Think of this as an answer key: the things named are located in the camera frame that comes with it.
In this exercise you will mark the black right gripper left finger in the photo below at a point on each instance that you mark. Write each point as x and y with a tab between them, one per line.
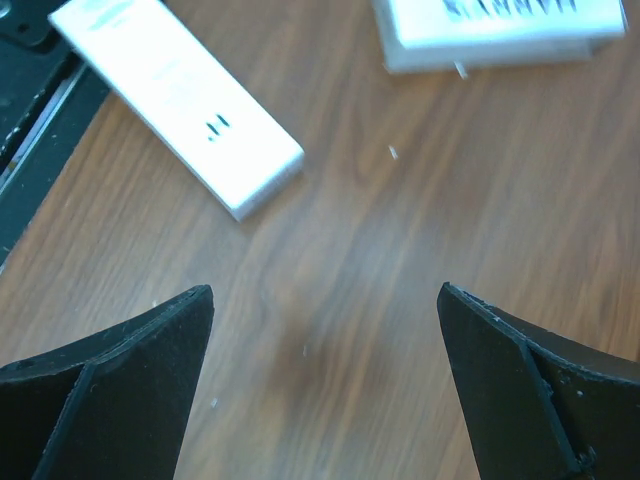
112	405

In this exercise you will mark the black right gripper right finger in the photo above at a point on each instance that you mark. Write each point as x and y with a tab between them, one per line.
538	405

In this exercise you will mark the grey white razor box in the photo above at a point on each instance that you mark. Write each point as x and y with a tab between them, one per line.
218	130

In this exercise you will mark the white Harry's razor box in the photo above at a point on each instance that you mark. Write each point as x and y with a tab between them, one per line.
421	36

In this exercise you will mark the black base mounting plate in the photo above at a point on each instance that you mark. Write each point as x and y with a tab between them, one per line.
49	97

